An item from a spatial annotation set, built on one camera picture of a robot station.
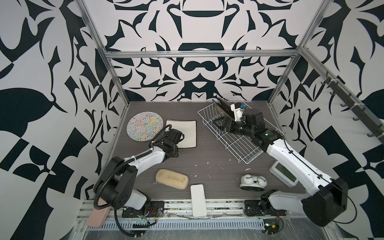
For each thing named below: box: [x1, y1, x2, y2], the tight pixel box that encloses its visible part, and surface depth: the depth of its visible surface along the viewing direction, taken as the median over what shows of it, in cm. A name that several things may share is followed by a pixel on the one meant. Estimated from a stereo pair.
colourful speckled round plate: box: [126, 111, 164, 142], surface depth 108 cm
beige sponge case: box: [155, 168, 189, 190], surface depth 82 cm
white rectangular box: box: [190, 184, 207, 218], surface depth 74 cm
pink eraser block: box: [86, 198, 112, 228], surface depth 73 cm
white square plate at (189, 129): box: [165, 119, 197, 149], surface depth 107 cm
